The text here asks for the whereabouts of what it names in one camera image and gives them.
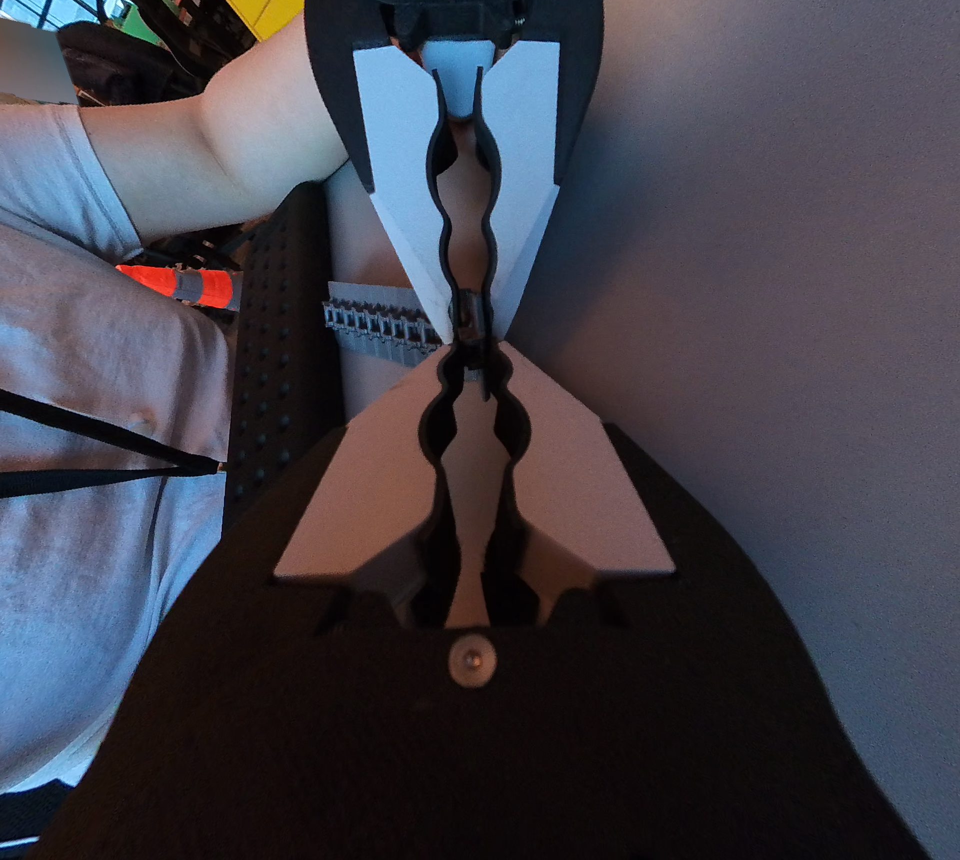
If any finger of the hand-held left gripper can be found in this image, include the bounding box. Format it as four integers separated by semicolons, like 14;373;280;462
351;45;462;345
474;40;564;340

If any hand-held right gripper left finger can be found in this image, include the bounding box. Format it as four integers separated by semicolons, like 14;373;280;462
272;344;460;625

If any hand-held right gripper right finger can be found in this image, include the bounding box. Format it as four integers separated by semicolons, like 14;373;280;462
483;340;678;625

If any black toy track chain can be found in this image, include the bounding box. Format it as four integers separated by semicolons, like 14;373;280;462
322;281;489;351

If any grey desk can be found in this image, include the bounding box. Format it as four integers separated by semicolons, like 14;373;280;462
326;0;960;860

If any black perforated panel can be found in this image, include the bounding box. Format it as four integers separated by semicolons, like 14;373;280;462
223;181;346;524

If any orange object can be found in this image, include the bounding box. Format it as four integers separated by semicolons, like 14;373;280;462
116;264;243;312

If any person's light shirt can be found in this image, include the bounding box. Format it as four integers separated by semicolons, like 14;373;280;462
0;103;234;794

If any black bulky object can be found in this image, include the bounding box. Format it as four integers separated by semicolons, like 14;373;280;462
56;20;215;104

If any black lanyard strap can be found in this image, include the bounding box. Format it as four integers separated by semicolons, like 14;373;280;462
0;388;226;501

